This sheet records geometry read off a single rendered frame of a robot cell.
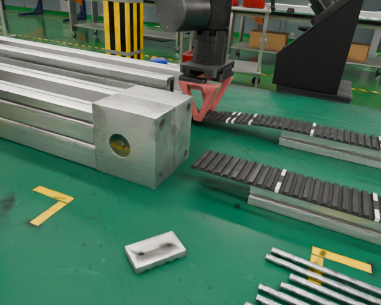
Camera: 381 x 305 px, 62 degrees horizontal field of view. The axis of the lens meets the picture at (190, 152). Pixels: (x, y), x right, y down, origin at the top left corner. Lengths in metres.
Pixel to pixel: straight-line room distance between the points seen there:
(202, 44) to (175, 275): 0.37
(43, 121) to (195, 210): 0.24
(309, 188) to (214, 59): 0.27
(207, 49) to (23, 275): 0.40
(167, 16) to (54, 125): 0.22
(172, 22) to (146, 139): 0.19
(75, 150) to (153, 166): 0.12
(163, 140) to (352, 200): 0.22
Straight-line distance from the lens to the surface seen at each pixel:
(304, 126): 0.57
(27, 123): 0.50
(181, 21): 0.48
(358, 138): 0.56
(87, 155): 0.44
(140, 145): 0.38
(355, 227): 0.39
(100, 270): 0.31
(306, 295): 0.30
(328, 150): 0.55
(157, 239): 0.32
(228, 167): 0.39
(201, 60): 0.55
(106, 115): 0.40
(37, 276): 0.32
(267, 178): 0.39
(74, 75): 0.68
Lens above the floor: 1.00
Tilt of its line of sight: 27 degrees down
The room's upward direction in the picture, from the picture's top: 4 degrees clockwise
